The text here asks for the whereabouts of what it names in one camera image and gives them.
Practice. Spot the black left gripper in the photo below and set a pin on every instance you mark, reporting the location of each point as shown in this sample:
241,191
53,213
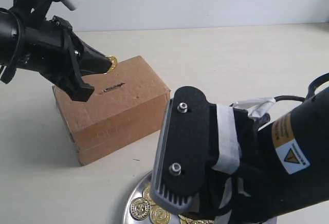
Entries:
50,51

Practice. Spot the black taped right gripper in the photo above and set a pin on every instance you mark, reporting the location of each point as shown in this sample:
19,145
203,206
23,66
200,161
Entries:
226,193

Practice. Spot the gold coin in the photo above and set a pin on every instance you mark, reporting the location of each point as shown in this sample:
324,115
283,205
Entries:
114,63
140,208
147,196
159,216

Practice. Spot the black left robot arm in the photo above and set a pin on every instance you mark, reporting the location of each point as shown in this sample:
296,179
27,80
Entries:
12,44

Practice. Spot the brown cardboard slotted box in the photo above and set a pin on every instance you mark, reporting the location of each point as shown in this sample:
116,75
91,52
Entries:
128,104

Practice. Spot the round steel plate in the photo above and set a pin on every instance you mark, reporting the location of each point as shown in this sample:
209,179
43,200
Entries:
181,218

